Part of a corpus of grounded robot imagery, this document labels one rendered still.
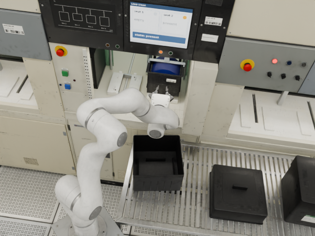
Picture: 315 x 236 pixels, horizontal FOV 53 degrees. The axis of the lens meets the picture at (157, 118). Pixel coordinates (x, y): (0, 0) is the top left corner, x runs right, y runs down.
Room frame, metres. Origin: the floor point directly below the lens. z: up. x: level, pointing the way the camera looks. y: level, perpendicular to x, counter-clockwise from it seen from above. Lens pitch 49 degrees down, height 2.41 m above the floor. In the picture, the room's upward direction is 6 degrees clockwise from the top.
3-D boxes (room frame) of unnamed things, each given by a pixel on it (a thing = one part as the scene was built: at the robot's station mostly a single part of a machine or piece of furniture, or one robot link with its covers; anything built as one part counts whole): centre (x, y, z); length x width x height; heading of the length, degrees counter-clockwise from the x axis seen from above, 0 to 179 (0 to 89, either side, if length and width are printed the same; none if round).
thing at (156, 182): (1.03, -0.02, 0.85); 0.28 x 0.28 x 0.17; 7
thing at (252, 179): (0.90, -0.49, 0.83); 0.29 x 0.29 x 0.13; 88
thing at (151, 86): (1.60, -0.02, 1.06); 0.24 x 0.20 x 0.32; 87
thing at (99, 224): (0.63, 0.30, 0.85); 0.19 x 0.19 x 0.18
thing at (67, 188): (0.65, 0.33, 1.07); 0.19 x 0.12 x 0.24; 54
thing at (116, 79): (1.62, 0.25, 0.89); 0.22 x 0.21 x 0.04; 177
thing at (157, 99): (1.18, -0.01, 1.19); 0.11 x 0.10 x 0.07; 178
